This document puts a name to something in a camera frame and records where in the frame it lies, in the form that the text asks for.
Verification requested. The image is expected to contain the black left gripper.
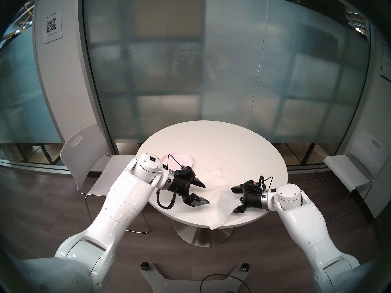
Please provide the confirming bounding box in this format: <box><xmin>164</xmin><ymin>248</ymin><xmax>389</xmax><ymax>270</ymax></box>
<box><xmin>170</xmin><ymin>173</ymin><xmax>211</xmax><ymax>208</ymax></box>

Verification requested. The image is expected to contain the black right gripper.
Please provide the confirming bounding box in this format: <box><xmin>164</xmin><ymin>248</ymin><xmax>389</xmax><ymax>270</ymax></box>
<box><xmin>230</xmin><ymin>186</ymin><xmax>265</xmax><ymax>215</ymax></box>

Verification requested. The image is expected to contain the white paper napkin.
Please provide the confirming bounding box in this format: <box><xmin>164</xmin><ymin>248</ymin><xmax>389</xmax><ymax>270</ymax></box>
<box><xmin>194</xmin><ymin>166</ymin><xmax>245</xmax><ymax>230</ymax></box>

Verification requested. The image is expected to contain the pink round plate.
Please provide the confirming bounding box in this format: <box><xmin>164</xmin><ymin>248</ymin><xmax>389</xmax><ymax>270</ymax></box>
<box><xmin>160</xmin><ymin>152</ymin><xmax>193</xmax><ymax>171</ymax></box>

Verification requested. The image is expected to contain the metal shelf rack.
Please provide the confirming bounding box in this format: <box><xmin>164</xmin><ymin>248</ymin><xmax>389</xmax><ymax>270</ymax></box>
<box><xmin>283</xmin><ymin>142</ymin><xmax>324</xmax><ymax>168</ymax></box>
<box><xmin>0</xmin><ymin>143</ymin><xmax>66</xmax><ymax>167</ymax></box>

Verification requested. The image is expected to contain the QR code paper sign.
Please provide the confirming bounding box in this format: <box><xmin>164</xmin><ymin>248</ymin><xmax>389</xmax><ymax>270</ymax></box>
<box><xmin>44</xmin><ymin>5</ymin><xmax>64</xmax><ymax>45</ymax></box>

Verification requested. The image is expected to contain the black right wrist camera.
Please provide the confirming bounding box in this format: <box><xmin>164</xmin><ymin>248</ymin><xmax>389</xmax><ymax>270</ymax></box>
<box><xmin>241</xmin><ymin>180</ymin><xmax>264</xmax><ymax>194</ymax></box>

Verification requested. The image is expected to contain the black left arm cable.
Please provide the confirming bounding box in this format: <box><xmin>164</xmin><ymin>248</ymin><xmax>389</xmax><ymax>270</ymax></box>
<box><xmin>155</xmin><ymin>154</ymin><xmax>184</xmax><ymax>209</ymax></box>

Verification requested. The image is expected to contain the silver table pedestal base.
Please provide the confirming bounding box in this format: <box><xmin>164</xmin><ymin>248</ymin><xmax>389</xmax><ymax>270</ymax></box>
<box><xmin>174</xmin><ymin>221</ymin><xmax>234</xmax><ymax>247</ymax></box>

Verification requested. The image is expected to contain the black floor cable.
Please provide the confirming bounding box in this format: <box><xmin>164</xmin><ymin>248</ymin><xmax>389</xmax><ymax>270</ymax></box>
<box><xmin>200</xmin><ymin>274</ymin><xmax>245</xmax><ymax>293</ymax></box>

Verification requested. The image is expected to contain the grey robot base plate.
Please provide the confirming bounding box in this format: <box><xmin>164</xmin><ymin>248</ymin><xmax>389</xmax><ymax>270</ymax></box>
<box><xmin>140</xmin><ymin>262</ymin><xmax>251</xmax><ymax>293</ymax></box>

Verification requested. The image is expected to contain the white chair with oval handle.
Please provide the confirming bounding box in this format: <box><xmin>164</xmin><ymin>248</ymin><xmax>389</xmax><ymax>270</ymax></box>
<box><xmin>60</xmin><ymin>123</ymin><xmax>150</xmax><ymax>234</ymax></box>

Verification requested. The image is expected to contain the white chair with square handle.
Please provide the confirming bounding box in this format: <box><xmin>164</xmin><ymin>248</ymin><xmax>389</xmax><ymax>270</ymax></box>
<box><xmin>308</xmin><ymin>130</ymin><xmax>384</xmax><ymax>218</ymax></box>

